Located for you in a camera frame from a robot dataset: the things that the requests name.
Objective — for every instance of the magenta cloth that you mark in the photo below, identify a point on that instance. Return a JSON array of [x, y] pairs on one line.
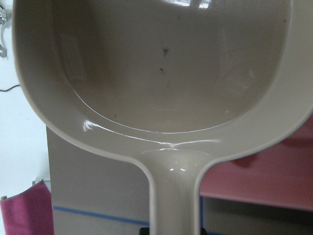
[[28, 213]]

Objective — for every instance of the beige plastic dustpan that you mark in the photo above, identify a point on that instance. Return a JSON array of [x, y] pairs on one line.
[[171, 86]]

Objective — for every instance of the pink plastic bin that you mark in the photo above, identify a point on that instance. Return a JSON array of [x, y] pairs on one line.
[[280, 176]]

